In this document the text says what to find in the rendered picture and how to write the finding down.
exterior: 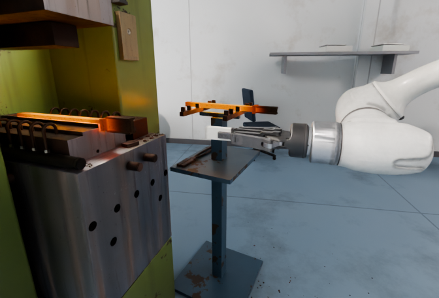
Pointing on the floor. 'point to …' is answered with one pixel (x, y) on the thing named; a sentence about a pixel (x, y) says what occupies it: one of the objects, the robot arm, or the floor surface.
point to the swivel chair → (254, 117)
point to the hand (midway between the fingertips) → (219, 132)
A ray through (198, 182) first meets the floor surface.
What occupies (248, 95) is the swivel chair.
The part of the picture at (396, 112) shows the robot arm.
